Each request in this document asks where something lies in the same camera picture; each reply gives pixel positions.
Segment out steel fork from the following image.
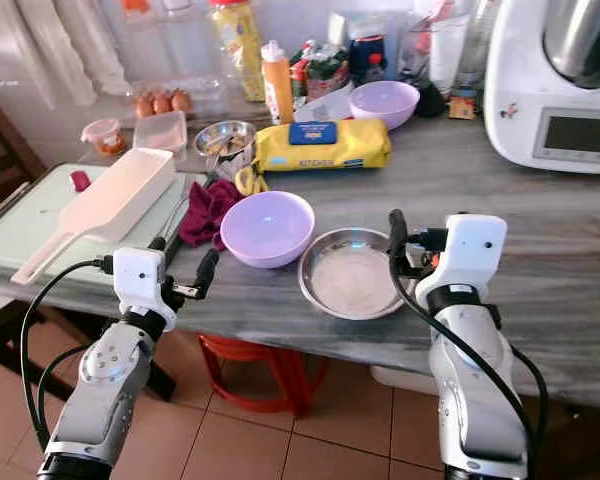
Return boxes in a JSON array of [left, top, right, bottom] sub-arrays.
[[168, 175, 203, 241]]

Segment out maroon cloth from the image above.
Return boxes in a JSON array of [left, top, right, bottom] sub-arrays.
[[178, 178, 244, 250]]

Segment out shallow steel dish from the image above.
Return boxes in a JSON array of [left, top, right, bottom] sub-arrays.
[[298, 227, 416, 321]]

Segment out lilac plastic bowl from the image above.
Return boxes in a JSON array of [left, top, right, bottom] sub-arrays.
[[348, 80, 422, 131], [220, 190, 316, 269]]

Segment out red plastic stool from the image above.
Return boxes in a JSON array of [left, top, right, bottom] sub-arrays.
[[197, 332, 331, 418]]

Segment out yellow kitchen cloth pack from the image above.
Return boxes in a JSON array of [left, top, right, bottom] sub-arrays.
[[253, 118, 393, 172]]

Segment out clear plastic food container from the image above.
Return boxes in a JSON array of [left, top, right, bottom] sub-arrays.
[[132, 110, 189, 154]]

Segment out white plastic bin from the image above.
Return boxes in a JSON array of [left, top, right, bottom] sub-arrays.
[[370, 364, 441, 396]]

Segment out small pink-lidded cup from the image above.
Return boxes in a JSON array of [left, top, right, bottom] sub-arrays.
[[81, 118, 126, 158]]

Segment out small steel bowl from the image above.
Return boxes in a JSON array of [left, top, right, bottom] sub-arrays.
[[192, 120, 258, 169]]

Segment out pale green cutting board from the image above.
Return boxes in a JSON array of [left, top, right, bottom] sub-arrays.
[[0, 163, 206, 281]]

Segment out black round object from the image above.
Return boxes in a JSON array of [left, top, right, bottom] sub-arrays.
[[415, 82, 451, 119]]

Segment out small orange box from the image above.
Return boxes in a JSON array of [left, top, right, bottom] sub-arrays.
[[448, 92, 479, 121]]

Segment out clear plastic egg carton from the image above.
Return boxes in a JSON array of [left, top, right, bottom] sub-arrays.
[[125, 76, 226, 121]]

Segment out dark blue jar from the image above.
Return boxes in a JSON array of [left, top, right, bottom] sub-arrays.
[[347, 33, 388, 86]]

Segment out green food packet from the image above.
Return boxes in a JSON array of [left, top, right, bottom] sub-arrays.
[[293, 40, 351, 101]]

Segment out white kitchen cooking machine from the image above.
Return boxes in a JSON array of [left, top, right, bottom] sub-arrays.
[[483, 0, 600, 176]]

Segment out dark wooden chair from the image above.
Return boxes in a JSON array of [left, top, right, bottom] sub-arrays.
[[0, 92, 41, 351]]

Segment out orange squeeze bottle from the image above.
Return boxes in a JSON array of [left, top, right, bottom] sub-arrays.
[[260, 40, 296, 126]]

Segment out yellow pasta jar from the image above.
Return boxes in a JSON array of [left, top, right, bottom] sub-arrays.
[[208, 0, 266, 104]]

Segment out white hanging plastic bags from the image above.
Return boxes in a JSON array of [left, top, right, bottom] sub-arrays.
[[15, 0, 126, 106]]

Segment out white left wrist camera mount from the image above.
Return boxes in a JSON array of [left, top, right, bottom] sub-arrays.
[[112, 246, 171, 329]]

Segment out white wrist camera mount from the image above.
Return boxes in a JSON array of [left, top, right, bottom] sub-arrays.
[[415, 212, 509, 301], [112, 246, 171, 329]]

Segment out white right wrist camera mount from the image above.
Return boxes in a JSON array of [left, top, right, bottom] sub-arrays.
[[415, 212, 509, 301]]

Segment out short black left arm cable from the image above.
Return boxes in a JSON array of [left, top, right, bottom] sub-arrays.
[[36, 345, 91, 441]]

